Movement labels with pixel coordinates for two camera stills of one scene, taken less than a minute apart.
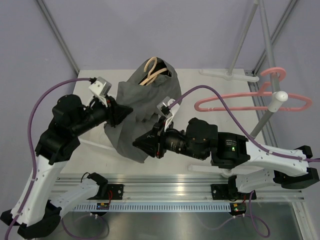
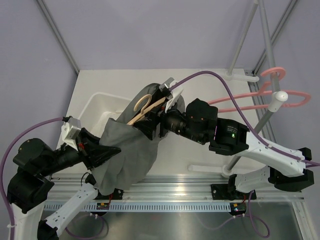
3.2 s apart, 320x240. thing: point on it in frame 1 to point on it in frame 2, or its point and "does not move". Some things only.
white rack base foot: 226,172 does not move
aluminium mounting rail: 174,188 does not move
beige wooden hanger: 151,77 to 143,111
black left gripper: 116,112 to 92,152
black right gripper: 154,142 to 148,125
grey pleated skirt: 149,95 to 131,164
